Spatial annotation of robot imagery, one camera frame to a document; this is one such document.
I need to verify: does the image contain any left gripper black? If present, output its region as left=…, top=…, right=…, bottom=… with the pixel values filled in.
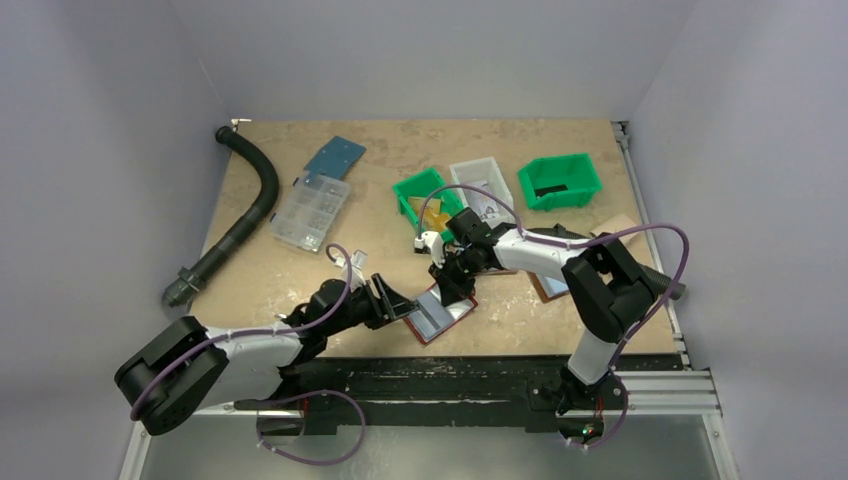
left=324, top=273, right=417, bottom=337

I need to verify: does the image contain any red leather card holder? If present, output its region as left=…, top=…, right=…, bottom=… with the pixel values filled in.
left=404, top=284, right=478, bottom=345

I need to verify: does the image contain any green bin with yellow items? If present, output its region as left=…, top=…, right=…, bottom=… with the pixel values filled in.
left=392, top=168, right=464, bottom=243

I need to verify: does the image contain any white plastic bin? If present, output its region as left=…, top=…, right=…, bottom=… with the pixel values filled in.
left=449, top=156, right=515, bottom=227

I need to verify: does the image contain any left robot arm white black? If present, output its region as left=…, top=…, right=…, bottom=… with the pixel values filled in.
left=114, top=274, right=419, bottom=436

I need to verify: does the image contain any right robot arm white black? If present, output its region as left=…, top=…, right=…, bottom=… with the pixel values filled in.
left=414, top=208, right=680, bottom=407

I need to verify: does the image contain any brown open card holder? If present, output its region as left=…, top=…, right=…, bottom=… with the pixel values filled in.
left=528, top=272, right=569, bottom=304

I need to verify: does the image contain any clear compartment screw box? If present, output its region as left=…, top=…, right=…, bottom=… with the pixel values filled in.
left=270, top=173, right=350, bottom=253

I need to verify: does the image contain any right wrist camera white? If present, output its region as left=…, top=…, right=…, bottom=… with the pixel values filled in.
left=413, top=231, right=444, bottom=264

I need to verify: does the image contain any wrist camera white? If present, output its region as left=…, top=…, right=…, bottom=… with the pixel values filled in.
left=413, top=231, right=444, bottom=264
left=334, top=250, right=368, bottom=288

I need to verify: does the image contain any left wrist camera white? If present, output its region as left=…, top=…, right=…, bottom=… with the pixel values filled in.
left=334, top=250, right=368, bottom=288

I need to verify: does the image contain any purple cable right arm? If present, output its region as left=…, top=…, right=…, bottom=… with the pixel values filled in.
left=414, top=184, right=692, bottom=452

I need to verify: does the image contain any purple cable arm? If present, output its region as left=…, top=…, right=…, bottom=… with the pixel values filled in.
left=414, top=184, right=692, bottom=452
left=129, top=242, right=367, bottom=467

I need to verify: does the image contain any black corrugated hose right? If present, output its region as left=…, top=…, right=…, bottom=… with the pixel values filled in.
left=529, top=225, right=688, bottom=301

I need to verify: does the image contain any black corrugated hose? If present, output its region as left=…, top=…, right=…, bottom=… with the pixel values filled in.
left=529, top=225, right=688, bottom=301
left=162, top=125, right=282, bottom=309

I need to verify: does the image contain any black corrugated hose left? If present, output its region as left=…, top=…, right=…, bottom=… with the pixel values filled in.
left=162, top=125, right=282, bottom=309

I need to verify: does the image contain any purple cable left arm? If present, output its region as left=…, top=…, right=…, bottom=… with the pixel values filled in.
left=129, top=242, right=367, bottom=467

